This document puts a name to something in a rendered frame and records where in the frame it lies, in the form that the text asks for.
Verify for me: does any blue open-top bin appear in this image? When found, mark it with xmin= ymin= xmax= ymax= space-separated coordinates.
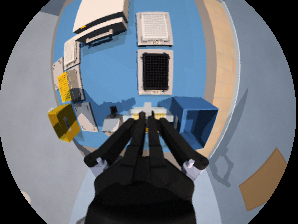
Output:
xmin=171 ymin=97 xmax=219 ymax=150

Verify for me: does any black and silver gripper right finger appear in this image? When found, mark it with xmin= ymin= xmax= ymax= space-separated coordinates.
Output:
xmin=147 ymin=102 xmax=209 ymax=188

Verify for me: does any beige rectangular plate nest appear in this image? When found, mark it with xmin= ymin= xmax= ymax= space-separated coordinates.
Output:
xmin=138 ymin=49 xmax=173 ymax=95

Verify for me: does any grey box with green button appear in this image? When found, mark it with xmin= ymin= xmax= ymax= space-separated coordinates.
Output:
xmin=102 ymin=106 xmax=124 ymax=137

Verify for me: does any blue bench mat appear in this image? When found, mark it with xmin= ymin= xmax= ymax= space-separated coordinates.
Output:
xmin=53 ymin=0 xmax=206 ymax=148

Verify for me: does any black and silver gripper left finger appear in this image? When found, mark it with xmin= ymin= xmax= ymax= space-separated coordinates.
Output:
xmin=84 ymin=102 xmax=148 ymax=187

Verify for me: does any black multi-well plate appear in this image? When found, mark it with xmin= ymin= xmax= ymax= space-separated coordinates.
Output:
xmin=143 ymin=53 xmax=169 ymax=90

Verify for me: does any grey flat plate with corner pegs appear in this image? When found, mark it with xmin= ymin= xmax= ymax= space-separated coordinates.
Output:
xmin=53 ymin=57 xmax=64 ymax=90

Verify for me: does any yellow bin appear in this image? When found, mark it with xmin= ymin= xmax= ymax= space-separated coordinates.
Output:
xmin=47 ymin=103 xmax=81 ymax=143

